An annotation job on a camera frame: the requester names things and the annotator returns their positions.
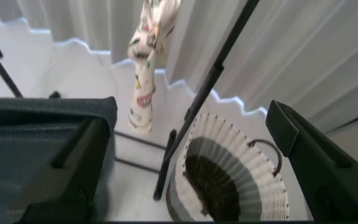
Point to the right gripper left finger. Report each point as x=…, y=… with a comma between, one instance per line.
x=73, y=180

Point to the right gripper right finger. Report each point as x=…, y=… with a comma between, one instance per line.
x=331, y=186

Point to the dark grey garment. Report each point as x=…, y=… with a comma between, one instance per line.
x=26, y=140

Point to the cream printed garment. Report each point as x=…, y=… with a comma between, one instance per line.
x=145, y=93

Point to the white laundry basket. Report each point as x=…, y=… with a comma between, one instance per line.
x=259, y=174

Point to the black clothes rack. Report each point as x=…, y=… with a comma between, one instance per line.
x=204, y=87

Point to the white curtain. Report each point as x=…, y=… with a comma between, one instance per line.
x=291, y=46

